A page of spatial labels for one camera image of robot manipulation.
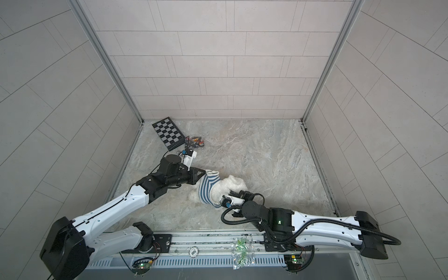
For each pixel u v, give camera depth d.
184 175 0.66
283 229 0.51
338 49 0.83
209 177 0.73
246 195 0.62
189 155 0.70
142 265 0.64
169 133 1.05
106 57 0.86
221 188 0.70
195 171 0.67
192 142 1.02
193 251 0.69
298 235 0.49
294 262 0.68
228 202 0.57
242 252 0.69
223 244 0.72
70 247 0.37
